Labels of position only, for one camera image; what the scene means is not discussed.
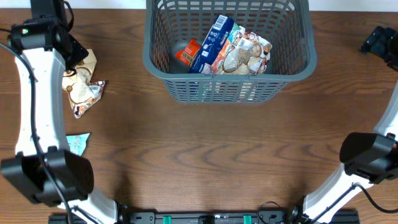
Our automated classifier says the orange yellow pasta packet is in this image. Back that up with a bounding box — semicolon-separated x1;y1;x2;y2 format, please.
175;39;201;67

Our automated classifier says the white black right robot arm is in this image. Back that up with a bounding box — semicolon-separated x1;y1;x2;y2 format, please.
289;91;397;223

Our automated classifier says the beige brown Pan snack bag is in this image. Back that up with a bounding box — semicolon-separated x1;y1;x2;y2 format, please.
210;24;272;75

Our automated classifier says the light blue wipes packet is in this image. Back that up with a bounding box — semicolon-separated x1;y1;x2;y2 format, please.
67;133;90;156

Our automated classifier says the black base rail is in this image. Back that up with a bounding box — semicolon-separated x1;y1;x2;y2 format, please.
48;208;361;224

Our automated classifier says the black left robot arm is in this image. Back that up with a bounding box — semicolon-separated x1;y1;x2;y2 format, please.
1;0;121;223

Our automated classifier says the grey plastic basket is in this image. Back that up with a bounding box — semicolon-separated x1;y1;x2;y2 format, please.
143;0;317;103

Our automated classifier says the colourful Kleenex tissue multipack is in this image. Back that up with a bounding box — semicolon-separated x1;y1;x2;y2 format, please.
189;15;234;74

